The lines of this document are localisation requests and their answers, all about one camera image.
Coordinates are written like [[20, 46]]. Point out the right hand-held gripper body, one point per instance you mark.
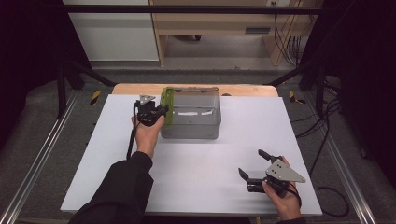
[[281, 172]]

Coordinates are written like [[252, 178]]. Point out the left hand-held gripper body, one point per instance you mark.
[[146, 112]]

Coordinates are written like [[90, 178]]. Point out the transparent grey plastic box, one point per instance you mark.
[[193, 130]]

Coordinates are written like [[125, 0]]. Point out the person's left hand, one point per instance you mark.
[[148, 138]]

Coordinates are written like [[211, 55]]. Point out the person's right hand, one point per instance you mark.
[[286, 207]]

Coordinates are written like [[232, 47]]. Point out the yellow black striped tape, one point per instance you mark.
[[292, 97], [95, 97]]

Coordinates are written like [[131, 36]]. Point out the white cabinet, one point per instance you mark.
[[115, 37]]

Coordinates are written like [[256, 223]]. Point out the black metal stand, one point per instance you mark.
[[62, 93], [320, 90]]

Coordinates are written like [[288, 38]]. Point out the wooden desk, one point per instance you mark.
[[211, 23]]

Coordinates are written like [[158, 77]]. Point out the black curtain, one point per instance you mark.
[[364, 77], [28, 62]]

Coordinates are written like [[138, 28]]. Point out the aluminium rail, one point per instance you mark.
[[351, 183], [37, 165]]

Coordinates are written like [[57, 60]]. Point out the black frame bar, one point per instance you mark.
[[186, 9]]

